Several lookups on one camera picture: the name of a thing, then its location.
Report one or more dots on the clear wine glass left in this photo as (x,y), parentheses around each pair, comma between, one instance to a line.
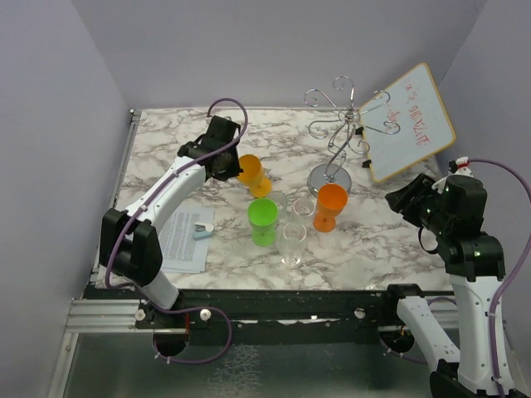
(281,202)

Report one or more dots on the chrome wine glass rack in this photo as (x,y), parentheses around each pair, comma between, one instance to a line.
(344,133)

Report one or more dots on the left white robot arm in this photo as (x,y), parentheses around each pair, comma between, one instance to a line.
(129,244)

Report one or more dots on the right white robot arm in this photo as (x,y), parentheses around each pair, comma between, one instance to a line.
(453,211)

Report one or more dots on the clear wine glass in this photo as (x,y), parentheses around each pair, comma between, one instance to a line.
(281,202)
(292,243)
(303,211)

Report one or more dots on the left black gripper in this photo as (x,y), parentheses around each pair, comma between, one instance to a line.
(234,170)

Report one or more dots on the orange plastic wine glass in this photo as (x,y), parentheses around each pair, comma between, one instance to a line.
(331,200)

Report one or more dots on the whiteboard with yellow frame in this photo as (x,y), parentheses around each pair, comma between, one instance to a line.
(405,124)

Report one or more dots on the clear wine glass right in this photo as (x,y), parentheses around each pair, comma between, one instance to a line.
(303,211)

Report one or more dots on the printed paper sheets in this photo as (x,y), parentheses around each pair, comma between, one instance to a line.
(181,253)

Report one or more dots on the yellow plastic wine glass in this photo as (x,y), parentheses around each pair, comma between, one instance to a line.
(252,176)

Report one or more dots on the clear wine glass front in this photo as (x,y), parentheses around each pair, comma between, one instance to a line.
(292,243)

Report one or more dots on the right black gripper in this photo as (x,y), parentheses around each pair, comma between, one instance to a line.
(406,197)

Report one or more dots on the aluminium frame rails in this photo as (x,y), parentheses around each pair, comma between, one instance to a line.
(98,311)

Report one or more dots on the green plastic wine glass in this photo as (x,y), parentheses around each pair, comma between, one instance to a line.
(262,215)

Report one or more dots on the small blue white stapler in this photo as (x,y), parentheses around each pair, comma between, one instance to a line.
(202,231)

